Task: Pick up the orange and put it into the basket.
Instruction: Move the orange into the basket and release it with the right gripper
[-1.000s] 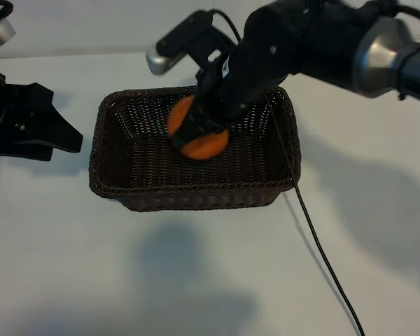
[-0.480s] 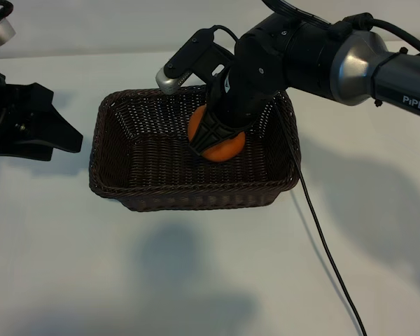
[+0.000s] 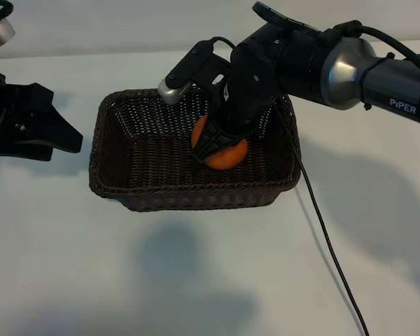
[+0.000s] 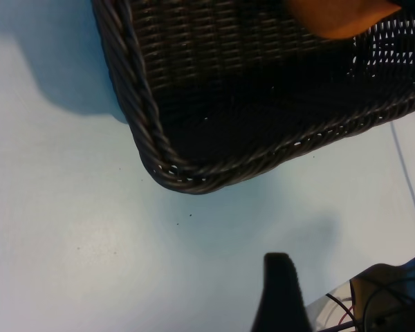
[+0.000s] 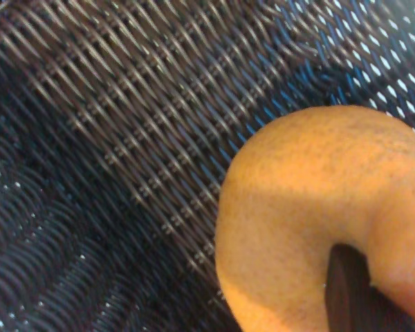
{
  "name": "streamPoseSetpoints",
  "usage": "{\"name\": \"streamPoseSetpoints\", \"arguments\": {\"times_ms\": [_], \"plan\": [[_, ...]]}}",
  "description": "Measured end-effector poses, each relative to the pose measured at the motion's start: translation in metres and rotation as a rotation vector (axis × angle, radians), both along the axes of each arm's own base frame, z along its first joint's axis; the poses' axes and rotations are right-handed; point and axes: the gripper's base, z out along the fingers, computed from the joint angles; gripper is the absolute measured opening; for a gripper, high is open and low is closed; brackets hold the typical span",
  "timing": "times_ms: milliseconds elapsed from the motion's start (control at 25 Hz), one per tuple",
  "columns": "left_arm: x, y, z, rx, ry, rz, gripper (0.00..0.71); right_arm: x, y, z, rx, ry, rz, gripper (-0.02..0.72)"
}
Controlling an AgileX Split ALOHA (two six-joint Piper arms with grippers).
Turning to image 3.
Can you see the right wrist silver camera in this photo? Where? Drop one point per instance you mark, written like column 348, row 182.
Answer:
column 173, row 91

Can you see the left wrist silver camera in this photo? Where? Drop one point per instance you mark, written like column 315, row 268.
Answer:
column 0, row 35

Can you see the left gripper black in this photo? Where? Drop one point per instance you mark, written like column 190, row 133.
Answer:
column 7, row 110

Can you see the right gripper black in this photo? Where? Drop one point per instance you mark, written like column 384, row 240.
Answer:
column 248, row 91

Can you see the right camera black bracket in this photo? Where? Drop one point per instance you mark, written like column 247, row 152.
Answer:
column 196, row 59

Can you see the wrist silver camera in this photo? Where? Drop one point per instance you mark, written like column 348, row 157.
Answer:
column 0, row 35
column 173, row 91

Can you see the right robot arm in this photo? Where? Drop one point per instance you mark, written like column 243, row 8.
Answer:
column 346, row 70

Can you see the orange with knobby stem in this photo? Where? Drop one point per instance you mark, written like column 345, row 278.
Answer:
column 227, row 159

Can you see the dark brown wicker basket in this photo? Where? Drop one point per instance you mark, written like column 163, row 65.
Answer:
column 154, row 168

